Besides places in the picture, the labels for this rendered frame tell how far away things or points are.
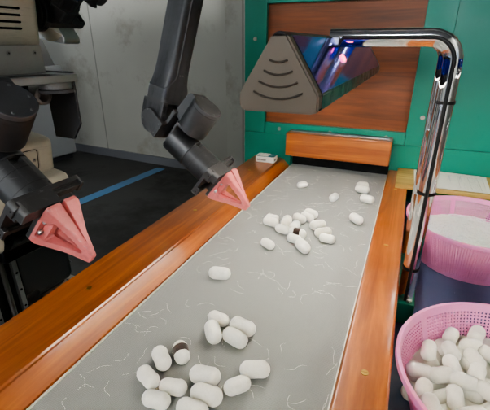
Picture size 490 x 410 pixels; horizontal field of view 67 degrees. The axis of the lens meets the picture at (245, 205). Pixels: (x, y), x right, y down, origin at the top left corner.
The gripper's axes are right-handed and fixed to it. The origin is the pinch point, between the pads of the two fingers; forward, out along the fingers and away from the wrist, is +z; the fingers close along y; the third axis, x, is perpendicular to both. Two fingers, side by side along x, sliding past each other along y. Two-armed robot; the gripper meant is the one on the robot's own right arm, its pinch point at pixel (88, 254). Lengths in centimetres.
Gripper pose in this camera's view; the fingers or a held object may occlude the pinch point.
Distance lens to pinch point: 51.0
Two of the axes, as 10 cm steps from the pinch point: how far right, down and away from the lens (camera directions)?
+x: -6.0, 6.0, 5.3
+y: 3.9, -3.6, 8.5
